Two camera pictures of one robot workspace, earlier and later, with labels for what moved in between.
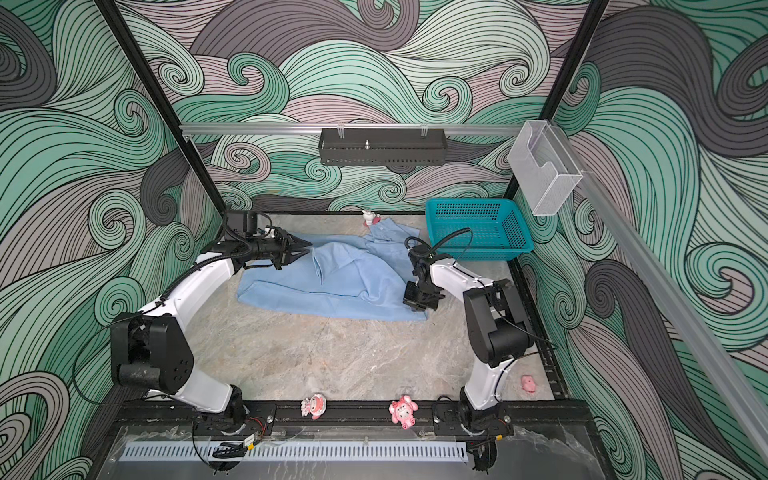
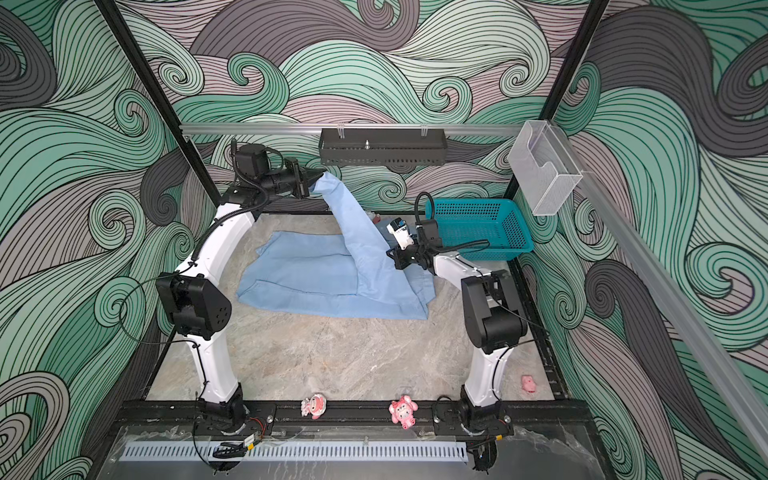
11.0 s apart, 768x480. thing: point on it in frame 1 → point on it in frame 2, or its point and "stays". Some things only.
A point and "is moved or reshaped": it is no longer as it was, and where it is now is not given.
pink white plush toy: x=314 y=407 stays
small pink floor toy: x=528 y=384 stays
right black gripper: x=411 y=302 → x=398 y=255
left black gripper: x=286 y=246 → x=301 y=177
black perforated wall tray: x=383 y=147 stays
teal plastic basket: x=498 y=228 stays
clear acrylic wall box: x=546 y=169 stays
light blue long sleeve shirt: x=358 y=276 is moved or reshaped
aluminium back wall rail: x=352 y=128 stays
